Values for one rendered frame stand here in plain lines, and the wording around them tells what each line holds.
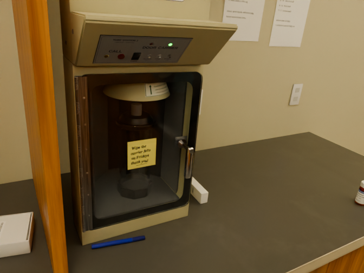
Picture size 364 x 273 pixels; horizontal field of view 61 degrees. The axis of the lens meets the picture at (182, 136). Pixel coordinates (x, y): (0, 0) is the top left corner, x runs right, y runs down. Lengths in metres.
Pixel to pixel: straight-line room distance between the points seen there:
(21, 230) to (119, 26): 0.58
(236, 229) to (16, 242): 0.59
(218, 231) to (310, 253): 0.26
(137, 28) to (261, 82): 1.04
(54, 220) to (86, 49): 0.35
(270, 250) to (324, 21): 1.22
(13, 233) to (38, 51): 0.50
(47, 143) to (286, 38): 1.25
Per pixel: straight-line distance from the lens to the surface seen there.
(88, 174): 0.76
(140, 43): 0.63
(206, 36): 0.68
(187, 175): 0.82
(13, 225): 0.94
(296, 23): 1.64
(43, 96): 0.59
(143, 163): 0.80
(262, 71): 1.55
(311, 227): 1.08
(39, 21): 0.57
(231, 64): 1.41
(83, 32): 0.58
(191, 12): 0.77
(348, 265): 1.25
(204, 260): 0.86
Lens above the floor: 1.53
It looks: 22 degrees down
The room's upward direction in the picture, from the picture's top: 5 degrees clockwise
